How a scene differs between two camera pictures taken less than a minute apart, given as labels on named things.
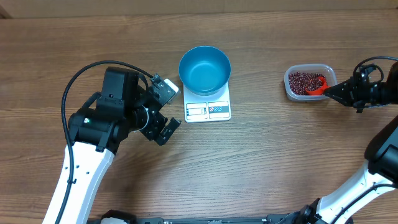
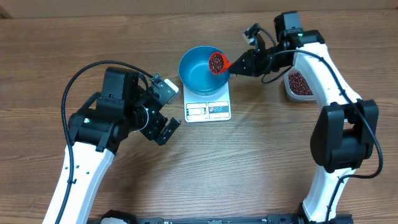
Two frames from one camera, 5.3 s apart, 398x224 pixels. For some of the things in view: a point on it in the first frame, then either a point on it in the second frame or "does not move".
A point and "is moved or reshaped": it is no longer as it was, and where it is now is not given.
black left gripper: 153,133 does not move
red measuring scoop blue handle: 320,90 is moved or reshaped
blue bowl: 204,70 does not move
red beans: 299,81 does not move
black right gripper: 348,91 to 250,67
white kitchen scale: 214,107 does not move
